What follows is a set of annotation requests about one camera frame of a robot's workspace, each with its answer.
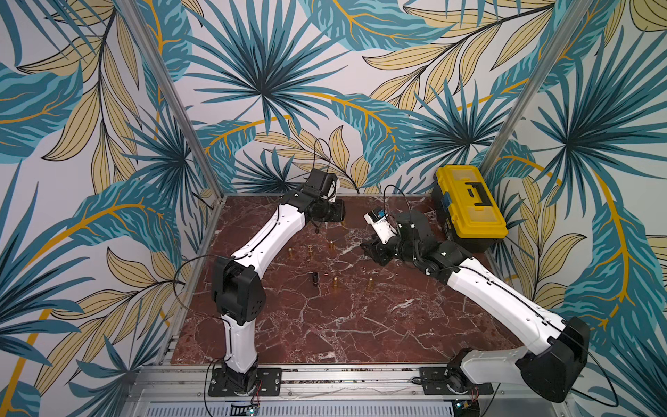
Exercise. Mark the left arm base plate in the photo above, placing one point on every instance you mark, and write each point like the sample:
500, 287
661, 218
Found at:
226, 382

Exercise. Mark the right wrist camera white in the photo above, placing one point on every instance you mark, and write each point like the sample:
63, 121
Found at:
384, 231

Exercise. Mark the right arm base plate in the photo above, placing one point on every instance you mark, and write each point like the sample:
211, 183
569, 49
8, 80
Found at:
450, 381

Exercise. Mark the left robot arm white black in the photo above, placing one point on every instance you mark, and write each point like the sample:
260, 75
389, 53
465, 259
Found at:
237, 289

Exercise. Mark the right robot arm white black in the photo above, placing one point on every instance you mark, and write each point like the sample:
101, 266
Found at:
554, 350

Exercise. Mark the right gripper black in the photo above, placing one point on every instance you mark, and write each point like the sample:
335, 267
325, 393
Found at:
380, 249

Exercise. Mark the yellow black toolbox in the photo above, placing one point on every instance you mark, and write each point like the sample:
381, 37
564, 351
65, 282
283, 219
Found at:
466, 209

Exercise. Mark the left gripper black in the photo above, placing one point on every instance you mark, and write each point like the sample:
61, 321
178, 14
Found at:
340, 212

